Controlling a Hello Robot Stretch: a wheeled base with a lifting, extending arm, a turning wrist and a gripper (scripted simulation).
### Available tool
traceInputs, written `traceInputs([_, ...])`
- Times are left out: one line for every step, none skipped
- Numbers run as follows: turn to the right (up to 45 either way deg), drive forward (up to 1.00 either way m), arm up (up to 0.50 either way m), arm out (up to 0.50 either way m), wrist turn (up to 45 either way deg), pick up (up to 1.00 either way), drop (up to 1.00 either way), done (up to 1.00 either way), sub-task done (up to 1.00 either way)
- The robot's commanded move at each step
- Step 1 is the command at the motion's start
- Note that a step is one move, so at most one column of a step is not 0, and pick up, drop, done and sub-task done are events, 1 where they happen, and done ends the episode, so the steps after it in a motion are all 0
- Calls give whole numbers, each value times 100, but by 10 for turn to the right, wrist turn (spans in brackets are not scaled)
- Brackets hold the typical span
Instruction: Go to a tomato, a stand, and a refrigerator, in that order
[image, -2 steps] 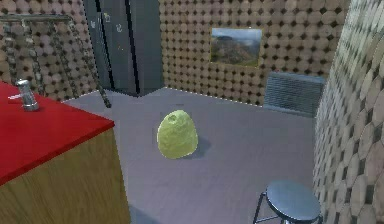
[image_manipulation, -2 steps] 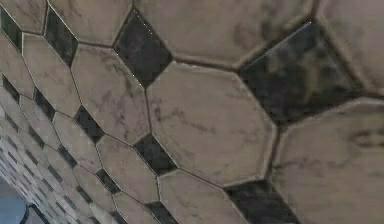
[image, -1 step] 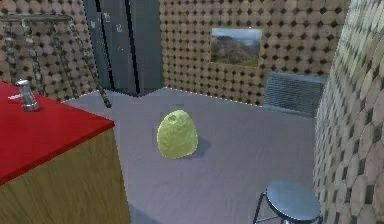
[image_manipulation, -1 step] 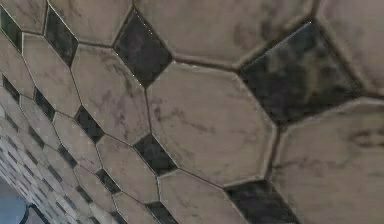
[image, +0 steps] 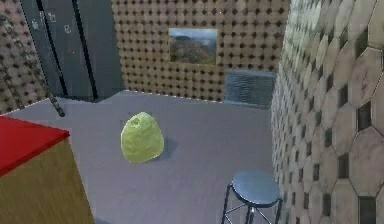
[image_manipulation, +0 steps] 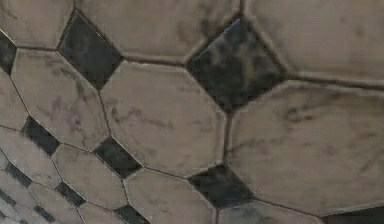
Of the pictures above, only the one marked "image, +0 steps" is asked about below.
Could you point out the dark grey refrigerator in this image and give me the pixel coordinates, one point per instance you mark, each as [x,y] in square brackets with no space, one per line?
[100,60]

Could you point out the red-topped wooden stand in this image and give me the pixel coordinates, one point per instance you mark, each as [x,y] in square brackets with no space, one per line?
[33,176]

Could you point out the yellow-green lumpy object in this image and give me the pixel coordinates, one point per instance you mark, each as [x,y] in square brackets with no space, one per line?
[142,138]

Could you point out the framed landscape picture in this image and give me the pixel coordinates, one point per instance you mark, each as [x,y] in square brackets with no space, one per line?
[192,46]

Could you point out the blue round metal stool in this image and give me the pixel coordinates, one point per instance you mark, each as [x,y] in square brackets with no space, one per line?
[255,188]

